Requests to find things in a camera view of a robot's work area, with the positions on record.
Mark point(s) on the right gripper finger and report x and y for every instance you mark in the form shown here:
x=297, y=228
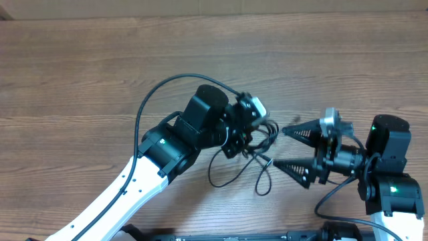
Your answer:
x=308, y=133
x=302, y=170

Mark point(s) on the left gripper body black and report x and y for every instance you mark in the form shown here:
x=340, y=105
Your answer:
x=233, y=144

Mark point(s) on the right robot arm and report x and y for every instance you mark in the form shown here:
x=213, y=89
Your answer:
x=393, y=199

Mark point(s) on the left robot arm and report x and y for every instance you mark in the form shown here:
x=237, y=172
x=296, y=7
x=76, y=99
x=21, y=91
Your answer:
x=165, y=152

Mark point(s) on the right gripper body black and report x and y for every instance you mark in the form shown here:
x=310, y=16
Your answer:
x=324, y=155

